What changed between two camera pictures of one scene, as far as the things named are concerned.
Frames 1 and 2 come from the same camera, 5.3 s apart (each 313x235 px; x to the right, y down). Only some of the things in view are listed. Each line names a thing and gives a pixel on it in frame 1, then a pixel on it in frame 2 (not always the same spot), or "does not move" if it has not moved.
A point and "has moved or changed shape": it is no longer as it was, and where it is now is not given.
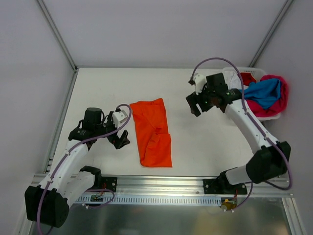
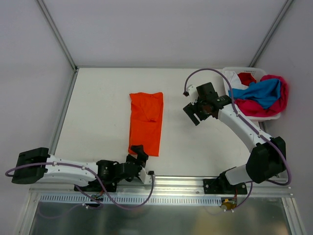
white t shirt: [232, 79] does not move
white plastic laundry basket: [258, 73] does not move
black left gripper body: [113, 138] -> [135, 160]
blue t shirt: [263, 93] does not move
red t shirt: [247, 78] does not move
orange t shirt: [153, 137] has moved or changed shape
